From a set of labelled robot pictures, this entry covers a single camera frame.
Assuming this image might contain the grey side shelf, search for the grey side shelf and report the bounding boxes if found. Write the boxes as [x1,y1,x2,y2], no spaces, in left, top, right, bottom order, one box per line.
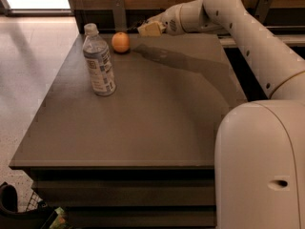
[218,34,305,48]

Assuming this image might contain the right metal wall bracket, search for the right metal wall bracket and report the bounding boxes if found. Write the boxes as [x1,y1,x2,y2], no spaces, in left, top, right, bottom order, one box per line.
[254,0,274,24]

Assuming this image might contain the black rxbar chocolate bar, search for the black rxbar chocolate bar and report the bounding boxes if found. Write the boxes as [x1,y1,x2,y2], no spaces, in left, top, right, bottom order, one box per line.
[127,20,147,31]

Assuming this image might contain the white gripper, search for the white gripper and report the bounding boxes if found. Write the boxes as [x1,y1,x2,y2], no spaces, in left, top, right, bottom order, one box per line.
[137,4,184,37]

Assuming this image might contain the lower grey drawer front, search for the lower grey drawer front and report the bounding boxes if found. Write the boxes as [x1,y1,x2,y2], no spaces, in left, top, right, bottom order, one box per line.
[67,210,216,228]

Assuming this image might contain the black wire basket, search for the black wire basket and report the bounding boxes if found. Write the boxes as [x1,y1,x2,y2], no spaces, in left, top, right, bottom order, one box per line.
[0,181,55,229]

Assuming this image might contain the left metal wall bracket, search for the left metal wall bracket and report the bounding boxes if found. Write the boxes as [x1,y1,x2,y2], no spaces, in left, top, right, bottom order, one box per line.
[112,0,127,32]

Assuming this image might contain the grey drawer cabinet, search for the grey drawer cabinet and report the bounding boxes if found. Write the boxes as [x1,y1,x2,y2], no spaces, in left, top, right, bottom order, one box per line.
[9,32,249,229]

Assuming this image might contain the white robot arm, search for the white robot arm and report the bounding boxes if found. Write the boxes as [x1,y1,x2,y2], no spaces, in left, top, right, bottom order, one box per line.
[138,0,305,229]

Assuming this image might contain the grey drawer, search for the grey drawer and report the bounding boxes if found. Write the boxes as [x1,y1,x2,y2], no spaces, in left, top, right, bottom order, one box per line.
[67,210,216,228]
[32,180,215,207]

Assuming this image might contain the green snack package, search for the green snack package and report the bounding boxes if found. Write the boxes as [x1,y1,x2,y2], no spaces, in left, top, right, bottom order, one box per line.
[49,207,74,229]

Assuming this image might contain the orange fruit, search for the orange fruit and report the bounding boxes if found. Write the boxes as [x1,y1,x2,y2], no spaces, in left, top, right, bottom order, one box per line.
[112,32,130,53]

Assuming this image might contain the clear plastic water bottle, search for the clear plastic water bottle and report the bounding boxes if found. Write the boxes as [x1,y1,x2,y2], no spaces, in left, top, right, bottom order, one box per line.
[83,23,116,96]

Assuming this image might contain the metal wall bracket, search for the metal wall bracket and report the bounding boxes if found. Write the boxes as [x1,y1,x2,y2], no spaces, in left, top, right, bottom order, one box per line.
[112,0,127,32]
[254,0,274,24]

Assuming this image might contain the upper grey drawer front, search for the upper grey drawer front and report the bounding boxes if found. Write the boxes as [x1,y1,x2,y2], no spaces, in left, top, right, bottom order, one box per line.
[32,180,215,207]

